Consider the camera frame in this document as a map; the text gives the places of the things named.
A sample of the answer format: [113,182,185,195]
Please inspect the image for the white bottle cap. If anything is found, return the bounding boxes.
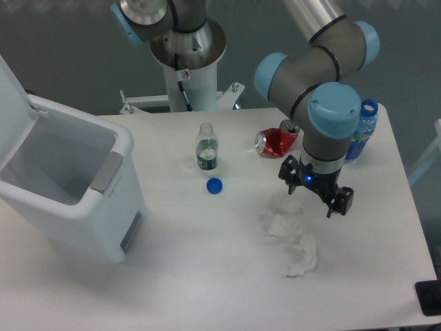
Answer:
[183,156,196,169]

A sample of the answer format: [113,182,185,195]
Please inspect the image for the white paper ball middle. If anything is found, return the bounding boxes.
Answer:
[264,214,302,238]

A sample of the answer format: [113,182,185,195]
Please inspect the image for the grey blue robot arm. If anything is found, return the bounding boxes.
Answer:
[111,1,380,215]

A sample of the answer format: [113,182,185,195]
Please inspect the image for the white paper ball upper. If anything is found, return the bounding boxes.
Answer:
[267,194,301,214]

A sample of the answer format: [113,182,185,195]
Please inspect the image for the black device at edge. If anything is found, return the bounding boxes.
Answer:
[415,280,440,317]

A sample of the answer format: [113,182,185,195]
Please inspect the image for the crushed red can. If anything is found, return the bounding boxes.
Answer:
[255,119,300,158]

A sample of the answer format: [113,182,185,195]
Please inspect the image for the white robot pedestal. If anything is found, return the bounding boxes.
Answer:
[120,18,245,113]

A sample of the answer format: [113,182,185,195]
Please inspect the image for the white trash bin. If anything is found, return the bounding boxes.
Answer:
[1,95,145,263]

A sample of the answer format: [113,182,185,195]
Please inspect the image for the white trash bin lid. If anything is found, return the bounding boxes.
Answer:
[1,59,48,168]

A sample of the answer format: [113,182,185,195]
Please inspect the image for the clear green-label bottle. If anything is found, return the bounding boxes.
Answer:
[196,122,218,171]

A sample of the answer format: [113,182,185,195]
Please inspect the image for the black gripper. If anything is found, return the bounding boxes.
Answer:
[278,155,354,218]

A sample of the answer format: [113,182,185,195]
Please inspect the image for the white paper ball lower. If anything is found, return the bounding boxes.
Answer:
[286,234,318,279]

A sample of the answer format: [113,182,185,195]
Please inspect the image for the blue plastic bottle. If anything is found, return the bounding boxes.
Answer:
[345,99,378,163]

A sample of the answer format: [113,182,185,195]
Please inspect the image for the blue bottle cap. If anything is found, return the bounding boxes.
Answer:
[206,177,223,194]

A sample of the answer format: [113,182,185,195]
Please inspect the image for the black cable on pedestal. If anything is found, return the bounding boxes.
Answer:
[174,53,193,112]

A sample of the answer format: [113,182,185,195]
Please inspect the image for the white paper ball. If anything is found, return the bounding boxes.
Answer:
[267,194,301,214]
[264,214,302,238]
[286,234,318,279]

